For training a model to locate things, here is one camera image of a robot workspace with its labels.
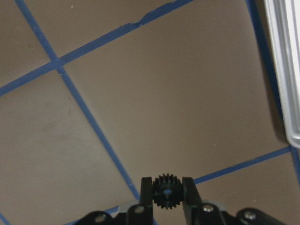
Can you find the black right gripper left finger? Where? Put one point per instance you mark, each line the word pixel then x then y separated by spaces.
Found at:
pixel 137 214

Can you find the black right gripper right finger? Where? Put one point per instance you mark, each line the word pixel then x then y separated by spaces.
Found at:
pixel 199 212

